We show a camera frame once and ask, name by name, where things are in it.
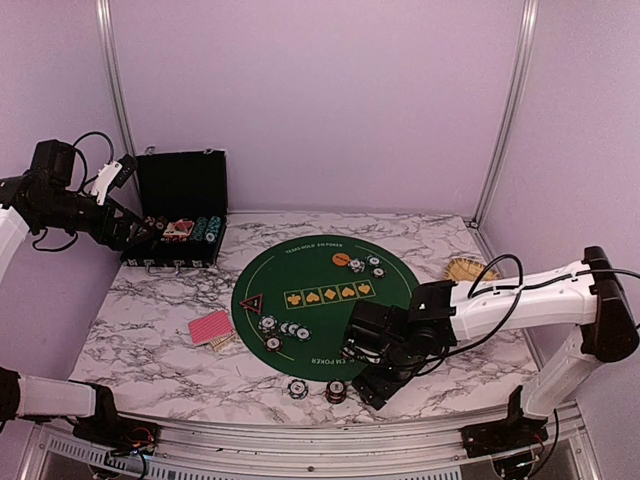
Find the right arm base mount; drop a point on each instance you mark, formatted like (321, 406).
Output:
(501, 436)

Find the round green poker mat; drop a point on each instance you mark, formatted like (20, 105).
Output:
(301, 284)

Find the left aluminium frame post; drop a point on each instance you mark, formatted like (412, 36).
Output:
(109, 51)

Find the blue white chip stack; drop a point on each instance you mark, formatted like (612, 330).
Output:
(297, 389)

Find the black red triangle dealer button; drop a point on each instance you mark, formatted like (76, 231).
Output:
(253, 304)

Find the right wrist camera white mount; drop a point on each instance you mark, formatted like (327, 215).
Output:
(371, 330)

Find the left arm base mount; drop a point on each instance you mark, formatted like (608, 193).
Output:
(125, 436)

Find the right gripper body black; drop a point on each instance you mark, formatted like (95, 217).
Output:
(404, 368)

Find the aluminium frame post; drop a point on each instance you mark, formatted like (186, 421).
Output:
(109, 51)
(521, 65)

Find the green chip row in case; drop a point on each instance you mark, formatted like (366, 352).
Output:
(199, 229)

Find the orange big blind button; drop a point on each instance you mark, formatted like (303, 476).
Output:
(341, 259)

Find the teal chip row in case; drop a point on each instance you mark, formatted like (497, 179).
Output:
(212, 229)

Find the front aluminium rail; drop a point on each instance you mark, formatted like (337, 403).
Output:
(427, 448)

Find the woven bamboo tray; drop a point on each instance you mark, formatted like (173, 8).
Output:
(461, 269)

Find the brown black chip stack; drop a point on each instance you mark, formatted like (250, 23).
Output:
(335, 391)

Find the card decks in case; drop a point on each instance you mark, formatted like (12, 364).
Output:
(178, 231)

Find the red backed card deck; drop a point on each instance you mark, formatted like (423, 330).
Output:
(204, 329)

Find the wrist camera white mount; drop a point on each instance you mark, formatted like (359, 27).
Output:
(113, 174)
(371, 330)

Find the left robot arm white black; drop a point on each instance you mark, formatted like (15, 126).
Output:
(48, 303)

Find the black poker chip case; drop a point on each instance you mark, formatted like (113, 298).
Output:
(180, 185)

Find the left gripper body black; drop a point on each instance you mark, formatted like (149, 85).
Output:
(60, 217)

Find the teal chips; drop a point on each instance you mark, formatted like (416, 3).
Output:
(295, 330)

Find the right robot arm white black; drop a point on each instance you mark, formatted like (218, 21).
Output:
(447, 318)

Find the right aluminium frame post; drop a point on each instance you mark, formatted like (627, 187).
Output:
(521, 65)

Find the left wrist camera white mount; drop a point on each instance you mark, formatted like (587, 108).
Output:
(113, 174)

